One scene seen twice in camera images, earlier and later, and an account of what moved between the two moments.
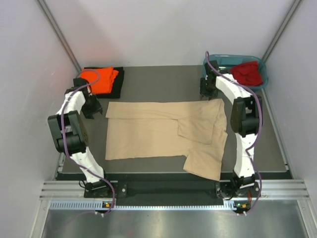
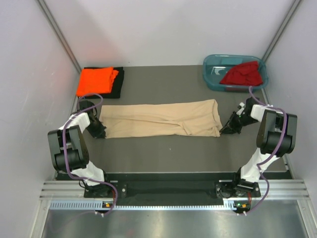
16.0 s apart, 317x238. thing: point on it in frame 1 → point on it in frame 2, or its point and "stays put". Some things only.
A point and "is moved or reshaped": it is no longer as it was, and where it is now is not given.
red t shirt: (247, 73) stays put
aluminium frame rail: (271, 190) stays put
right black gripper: (203, 92) → (230, 128)
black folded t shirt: (117, 87) stays put
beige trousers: (195, 129) is moved or reshaped
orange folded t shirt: (100, 79) stays put
